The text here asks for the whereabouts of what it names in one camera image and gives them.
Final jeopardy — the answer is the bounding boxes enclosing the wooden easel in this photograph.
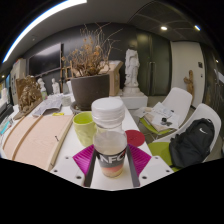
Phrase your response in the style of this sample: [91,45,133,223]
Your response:
[61,65,74,81]

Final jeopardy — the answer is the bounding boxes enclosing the papers on chair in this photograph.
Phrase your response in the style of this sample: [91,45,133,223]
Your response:
[143,101,181,133]

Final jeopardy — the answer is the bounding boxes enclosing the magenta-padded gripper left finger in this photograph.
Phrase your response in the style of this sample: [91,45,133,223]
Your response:
[49,143,98,188]

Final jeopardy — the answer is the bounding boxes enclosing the clear white-capped drink bottle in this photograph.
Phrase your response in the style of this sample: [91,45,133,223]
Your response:
[90,97,129,179]

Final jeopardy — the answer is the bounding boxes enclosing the flat round red coaster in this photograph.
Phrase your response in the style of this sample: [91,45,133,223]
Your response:
[124,129,147,148]

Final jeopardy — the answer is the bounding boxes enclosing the wooden wall figure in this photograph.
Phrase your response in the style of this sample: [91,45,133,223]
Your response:
[183,69,196,98]

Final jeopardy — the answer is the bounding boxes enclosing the grey plant saucer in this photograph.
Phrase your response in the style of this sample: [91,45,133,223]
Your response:
[69,101,84,116]

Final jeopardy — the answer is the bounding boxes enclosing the white cabinet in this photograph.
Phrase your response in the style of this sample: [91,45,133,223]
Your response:
[9,58,28,98]

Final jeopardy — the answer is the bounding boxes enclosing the black wall screen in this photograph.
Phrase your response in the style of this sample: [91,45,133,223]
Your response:
[27,42,64,77]

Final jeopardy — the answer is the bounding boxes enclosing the dark pot with dried plant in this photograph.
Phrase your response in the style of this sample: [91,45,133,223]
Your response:
[61,23,124,112]

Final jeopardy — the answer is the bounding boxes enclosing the white statue pedestal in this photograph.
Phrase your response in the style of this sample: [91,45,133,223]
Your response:
[119,94,149,111]

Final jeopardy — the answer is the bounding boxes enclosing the small white cup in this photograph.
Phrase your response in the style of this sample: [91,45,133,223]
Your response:
[61,94,73,107]

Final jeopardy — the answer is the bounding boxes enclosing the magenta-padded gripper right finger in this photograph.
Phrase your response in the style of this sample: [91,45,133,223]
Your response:
[125,143,175,188]

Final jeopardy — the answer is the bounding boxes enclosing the small white standing figure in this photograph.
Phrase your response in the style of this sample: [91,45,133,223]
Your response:
[51,78,61,95]

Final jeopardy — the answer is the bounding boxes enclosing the yellow-green mug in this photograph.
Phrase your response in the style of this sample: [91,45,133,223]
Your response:
[72,111,98,148]

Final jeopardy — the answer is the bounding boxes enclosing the black flat boxes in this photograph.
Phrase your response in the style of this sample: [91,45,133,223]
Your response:
[0,102,14,123]

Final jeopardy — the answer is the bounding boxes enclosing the cardboard box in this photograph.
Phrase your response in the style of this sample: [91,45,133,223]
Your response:
[99,60,124,98]

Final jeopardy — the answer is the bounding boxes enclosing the long ceiling strip light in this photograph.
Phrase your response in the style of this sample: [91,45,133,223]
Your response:
[2,0,88,64]

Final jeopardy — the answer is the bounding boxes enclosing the white chair with green cushion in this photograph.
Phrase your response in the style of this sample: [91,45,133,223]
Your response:
[148,103,223,173]

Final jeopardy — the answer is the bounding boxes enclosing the black backpack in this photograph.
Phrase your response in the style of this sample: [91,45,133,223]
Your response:
[168,117,216,169]

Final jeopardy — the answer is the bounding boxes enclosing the newspaper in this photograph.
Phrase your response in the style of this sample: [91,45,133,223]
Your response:
[32,94,63,118]

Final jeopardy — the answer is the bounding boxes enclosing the colourful book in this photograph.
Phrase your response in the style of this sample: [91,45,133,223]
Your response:
[0,114,14,136]

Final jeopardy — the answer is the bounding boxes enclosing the light wooden panel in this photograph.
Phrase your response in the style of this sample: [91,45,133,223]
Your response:
[1,114,74,172]

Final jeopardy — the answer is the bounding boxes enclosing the large white robed statue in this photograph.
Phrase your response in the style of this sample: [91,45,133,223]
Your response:
[122,44,145,98]

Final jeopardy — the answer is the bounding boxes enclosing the small white bust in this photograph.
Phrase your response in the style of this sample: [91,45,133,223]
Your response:
[37,77,48,94]

